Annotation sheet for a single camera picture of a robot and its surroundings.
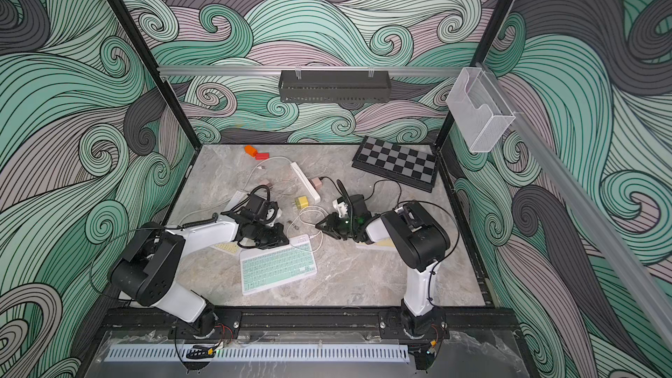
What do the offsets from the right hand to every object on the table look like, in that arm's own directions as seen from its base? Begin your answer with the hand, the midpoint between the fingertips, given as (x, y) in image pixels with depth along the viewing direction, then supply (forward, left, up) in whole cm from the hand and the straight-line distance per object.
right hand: (319, 227), depth 93 cm
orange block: (+39, +33, 0) cm, 51 cm away
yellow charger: (+10, +7, +2) cm, 12 cm away
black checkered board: (+27, -40, +3) cm, 48 cm away
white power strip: (+19, +6, +2) cm, 20 cm away
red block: (+37, +27, -1) cm, 46 cm away
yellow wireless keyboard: (-7, +30, +1) cm, 31 cm away
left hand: (-5, +10, +2) cm, 12 cm away
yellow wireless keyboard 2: (-13, -19, +16) cm, 28 cm away
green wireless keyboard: (-14, +18, 0) cm, 23 cm away
